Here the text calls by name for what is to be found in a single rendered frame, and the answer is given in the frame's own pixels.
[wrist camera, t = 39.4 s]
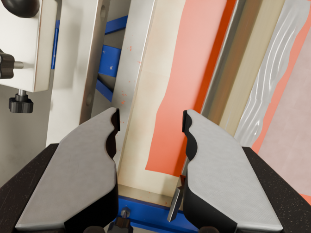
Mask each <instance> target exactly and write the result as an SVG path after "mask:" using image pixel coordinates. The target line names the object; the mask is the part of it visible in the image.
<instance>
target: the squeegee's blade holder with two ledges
mask: <svg viewBox="0 0 311 233"><path fill-rule="evenodd" d="M245 2H246V0H236V1H235V4H234V7H233V10H232V13H231V17H230V20H229V23H228V26H227V29H226V32H225V36H224V39H223V42H222V45H221V48H220V51H219V54H218V58H217V61H216V64H215V67H214V70H213V73H212V76H211V80H210V83H209V86H208V89H207V92H206V95H205V99H204V101H203V104H202V108H201V111H200V114H201V115H202V116H204V117H206V118H207V117H208V114H209V111H210V108H211V105H212V102H213V99H214V96H215V93H216V90H217V87H218V84H219V81H220V78H221V75H222V72H223V69H224V66H225V63H226V60H227V57H228V53H229V50H230V47H231V44H232V41H233V38H234V35H235V32H236V29H237V26H238V23H239V20H240V17H241V14H242V12H243V8H244V5H245ZM189 162H190V160H189V159H188V157H187V156H186V158H185V161H184V164H183V168H182V170H181V174H182V175H184V176H186V173H187V166H188V163H189Z"/></svg>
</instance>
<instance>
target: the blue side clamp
mask: <svg viewBox="0 0 311 233"><path fill-rule="evenodd" d="M125 207H128V208H129V209H130V210H131V211H130V215H129V217H127V219H130V221H131V226H133V227H138V228H142V229H146V230H150V231H154V232H158V233H198V231H197V230H198V228H197V227H195V226H194V225H193V224H192V223H190V222H189V221H188V220H187V219H186V218H185V216H184V213H183V211H181V210H178V213H177V216H176V218H175V219H174V220H173V221H171V222H169V221H168V220H167V218H168V214H169V211H170V208H168V207H164V206H161V205H157V204H153V203H149V202H144V201H140V200H136V199H132V198H128V197H125V196H118V215H117V217H121V218H122V216H121V211H122V208H125ZM117 217H116V218H117ZM116 218H115V219H114V220H113V221H115V220H116Z"/></svg>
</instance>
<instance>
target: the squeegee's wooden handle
mask: <svg viewBox="0 0 311 233"><path fill-rule="evenodd" d="M285 1H286V0H246V2H245V5H244V8H243V12H242V14H241V17H240V20H239V23H238V26H237V29H236V32H235V35H234V38H233V41H232V44H231V47H230V50H229V53H228V57H227V60H226V63H225V66H224V69H223V72H222V75H221V78H220V81H219V84H218V87H217V90H216V93H215V96H214V99H213V102H212V105H211V108H210V111H209V114H208V117H207V119H209V120H210V121H212V122H214V123H215V124H217V125H218V126H220V127H221V128H223V129H224V130H225V131H227V132H228V133H229V134H230V135H232V136H233V137H234V136H235V133H236V130H237V127H238V125H239V123H240V120H241V117H242V115H243V112H244V109H245V106H246V104H247V101H248V98H249V96H250V93H251V91H252V88H253V85H254V83H255V80H256V77H257V75H258V72H259V69H260V67H261V64H262V61H263V59H264V56H265V53H266V51H267V48H268V45H269V43H270V40H271V37H272V35H273V32H274V29H275V27H276V24H277V22H278V19H279V16H280V13H281V11H282V8H283V5H284V3H285Z"/></svg>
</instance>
